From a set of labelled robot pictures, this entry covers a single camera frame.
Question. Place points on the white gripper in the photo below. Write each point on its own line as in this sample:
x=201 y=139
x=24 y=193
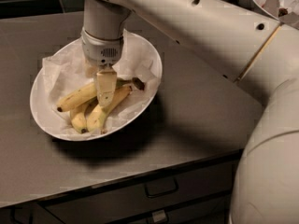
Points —
x=101 y=49

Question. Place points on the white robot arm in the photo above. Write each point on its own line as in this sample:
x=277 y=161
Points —
x=260 y=55

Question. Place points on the top yellow banana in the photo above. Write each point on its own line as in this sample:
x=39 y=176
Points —
x=88 y=92

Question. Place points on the white oval bowl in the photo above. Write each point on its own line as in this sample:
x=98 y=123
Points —
x=46 y=115

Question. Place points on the right yellow banana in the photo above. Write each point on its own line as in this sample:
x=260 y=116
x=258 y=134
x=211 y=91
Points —
x=97 y=119

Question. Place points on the small lower yellow banana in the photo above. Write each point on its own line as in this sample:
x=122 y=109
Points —
x=77 y=117

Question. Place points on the white bowl at corner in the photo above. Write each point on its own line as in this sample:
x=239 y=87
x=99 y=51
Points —
x=285 y=11

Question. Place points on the white paper liner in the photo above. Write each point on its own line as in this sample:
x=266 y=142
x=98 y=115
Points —
x=62 y=69

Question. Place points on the upper dark drawer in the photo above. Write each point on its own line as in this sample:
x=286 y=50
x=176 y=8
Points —
x=116 y=204

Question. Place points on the dark drawer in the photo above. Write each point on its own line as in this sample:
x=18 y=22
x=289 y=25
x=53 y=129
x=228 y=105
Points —
x=116 y=204
x=182 y=212

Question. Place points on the lower dark drawer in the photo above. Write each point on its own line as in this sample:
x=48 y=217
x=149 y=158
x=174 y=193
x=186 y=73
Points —
x=182 y=212

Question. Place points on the black drawer handle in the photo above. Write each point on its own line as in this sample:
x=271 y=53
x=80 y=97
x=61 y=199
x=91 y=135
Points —
x=160 y=187

